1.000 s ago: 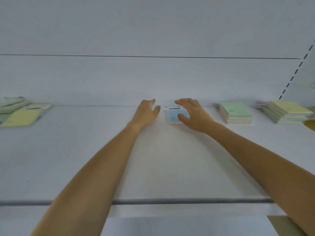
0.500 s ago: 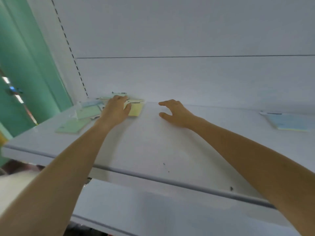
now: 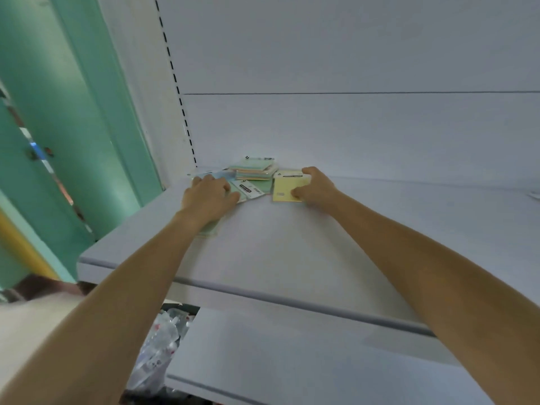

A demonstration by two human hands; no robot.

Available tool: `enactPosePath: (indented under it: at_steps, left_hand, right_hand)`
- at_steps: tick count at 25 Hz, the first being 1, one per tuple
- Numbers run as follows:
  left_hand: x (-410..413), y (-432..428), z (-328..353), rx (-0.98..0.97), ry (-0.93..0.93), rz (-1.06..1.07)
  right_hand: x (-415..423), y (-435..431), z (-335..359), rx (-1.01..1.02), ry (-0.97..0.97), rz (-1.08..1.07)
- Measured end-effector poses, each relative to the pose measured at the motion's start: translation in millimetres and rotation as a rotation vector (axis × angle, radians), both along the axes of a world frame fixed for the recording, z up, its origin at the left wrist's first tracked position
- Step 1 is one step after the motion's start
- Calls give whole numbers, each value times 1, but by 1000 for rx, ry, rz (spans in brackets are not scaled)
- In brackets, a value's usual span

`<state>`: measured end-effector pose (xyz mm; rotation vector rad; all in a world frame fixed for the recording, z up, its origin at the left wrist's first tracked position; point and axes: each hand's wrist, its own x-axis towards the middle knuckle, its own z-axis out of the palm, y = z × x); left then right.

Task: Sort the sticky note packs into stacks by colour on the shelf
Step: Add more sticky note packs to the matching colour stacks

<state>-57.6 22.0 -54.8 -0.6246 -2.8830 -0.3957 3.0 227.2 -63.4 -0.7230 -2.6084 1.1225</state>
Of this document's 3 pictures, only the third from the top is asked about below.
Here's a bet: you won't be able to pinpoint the person's left forearm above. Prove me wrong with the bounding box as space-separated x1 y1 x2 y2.
0 208 212 405

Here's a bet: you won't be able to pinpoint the yellow sticky note pack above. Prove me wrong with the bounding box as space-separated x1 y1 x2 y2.
272 170 313 203

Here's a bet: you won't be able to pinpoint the green black-labelled sticky note pack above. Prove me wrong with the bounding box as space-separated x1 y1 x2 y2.
230 179 273 204

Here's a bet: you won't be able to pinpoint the green door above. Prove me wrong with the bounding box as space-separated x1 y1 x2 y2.
0 0 97 291

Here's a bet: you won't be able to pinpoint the person's right forearm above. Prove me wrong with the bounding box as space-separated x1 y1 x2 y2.
323 190 540 405

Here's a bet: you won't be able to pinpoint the white shelving back panel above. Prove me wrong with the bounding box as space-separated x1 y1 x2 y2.
156 0 540 194

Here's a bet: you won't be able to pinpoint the light blue sticky note pack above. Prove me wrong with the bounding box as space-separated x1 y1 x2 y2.
192 171 237 183

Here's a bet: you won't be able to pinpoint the pale green sticky note pack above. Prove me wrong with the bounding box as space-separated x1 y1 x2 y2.
197 218 222 237

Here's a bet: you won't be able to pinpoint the clear plastic bags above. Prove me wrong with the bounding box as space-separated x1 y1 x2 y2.
126 303 200 393

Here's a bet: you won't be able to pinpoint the person's left hand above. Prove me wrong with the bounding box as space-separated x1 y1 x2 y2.
181 174 242 227

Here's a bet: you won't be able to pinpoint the white shelf board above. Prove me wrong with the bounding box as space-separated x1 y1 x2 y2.
77 166 540 367
165 305 495 405

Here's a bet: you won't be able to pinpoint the person's right hand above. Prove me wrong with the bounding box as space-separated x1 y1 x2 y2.
291 166 341 211

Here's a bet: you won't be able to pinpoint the white slotted shelf upright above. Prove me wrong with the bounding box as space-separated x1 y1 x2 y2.
153 0 200 170

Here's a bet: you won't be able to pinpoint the stack of pastel note packs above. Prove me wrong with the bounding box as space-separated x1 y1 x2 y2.
229 156 280 181

